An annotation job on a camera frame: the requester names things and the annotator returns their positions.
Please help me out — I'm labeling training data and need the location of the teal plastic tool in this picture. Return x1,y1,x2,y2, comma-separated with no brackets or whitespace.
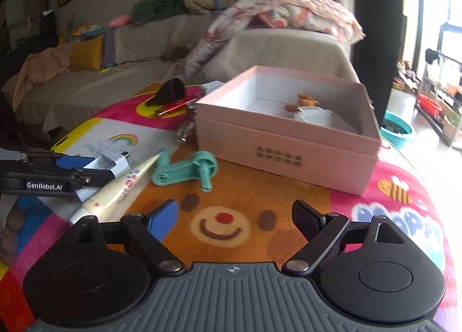
151,148,219,194

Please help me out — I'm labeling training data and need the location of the pink cardboard box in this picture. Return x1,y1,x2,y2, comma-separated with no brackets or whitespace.
194,65,382,196

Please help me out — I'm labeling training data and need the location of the orange toy figure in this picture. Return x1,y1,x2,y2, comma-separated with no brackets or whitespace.
285,93,320,112

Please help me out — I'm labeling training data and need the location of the black pillar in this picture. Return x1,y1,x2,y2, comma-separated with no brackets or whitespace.
352,0,422,113

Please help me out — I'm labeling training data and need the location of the white packet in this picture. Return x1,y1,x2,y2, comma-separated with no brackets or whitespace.
293,106,359,135

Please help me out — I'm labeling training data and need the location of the black cone-shaped nozzle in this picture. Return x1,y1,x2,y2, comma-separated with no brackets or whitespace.
146,79,187,107

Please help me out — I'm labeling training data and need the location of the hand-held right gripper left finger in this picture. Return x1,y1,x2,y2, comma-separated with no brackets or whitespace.
74,199,186,276

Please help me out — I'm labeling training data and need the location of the pink soft item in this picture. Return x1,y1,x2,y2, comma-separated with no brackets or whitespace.
108,14,134,28

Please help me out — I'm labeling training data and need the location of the white charger adapter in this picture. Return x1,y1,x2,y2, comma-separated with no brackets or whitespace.
92,150,133,177

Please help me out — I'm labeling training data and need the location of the peach cloth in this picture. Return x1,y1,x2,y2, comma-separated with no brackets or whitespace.
12,47,72,109

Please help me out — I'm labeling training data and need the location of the floral pink blanket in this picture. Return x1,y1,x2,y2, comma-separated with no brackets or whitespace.
184,0,366,81

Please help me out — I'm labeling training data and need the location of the beige covered sofa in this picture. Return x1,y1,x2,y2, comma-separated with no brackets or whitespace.
0,11,362,134

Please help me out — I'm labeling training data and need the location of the red plastic basin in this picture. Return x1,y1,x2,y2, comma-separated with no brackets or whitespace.
418,93,443,115

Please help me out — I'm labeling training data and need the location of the colourful cartoon play mat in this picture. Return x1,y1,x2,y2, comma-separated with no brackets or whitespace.
0,82,457,332

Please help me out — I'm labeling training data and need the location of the yellow cushion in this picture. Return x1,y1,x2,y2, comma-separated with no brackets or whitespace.
70,34,105,71

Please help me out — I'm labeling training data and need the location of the metal clip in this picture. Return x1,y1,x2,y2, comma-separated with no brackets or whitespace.
176,108,196,143

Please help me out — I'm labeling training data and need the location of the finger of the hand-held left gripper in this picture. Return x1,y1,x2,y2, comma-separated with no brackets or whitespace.
71,168,117,190
16,148,95,174

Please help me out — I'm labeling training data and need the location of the teal plastic basin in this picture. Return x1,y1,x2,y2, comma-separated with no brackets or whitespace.
379,110,415,151

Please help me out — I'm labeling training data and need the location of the metal storage rack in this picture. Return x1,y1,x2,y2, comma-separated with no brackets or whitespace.
414,49,462,153

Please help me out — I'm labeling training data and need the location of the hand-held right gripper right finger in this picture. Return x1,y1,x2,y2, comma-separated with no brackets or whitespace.
282,199,407,277

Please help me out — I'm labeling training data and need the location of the red pen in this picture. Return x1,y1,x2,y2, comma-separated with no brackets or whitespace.
155,98,198,116

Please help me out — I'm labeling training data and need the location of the green plush toy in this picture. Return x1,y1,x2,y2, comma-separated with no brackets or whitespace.
131,0,193,25

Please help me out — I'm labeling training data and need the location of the cream squeeze tube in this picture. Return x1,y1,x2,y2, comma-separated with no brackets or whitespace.
68,153,162,225

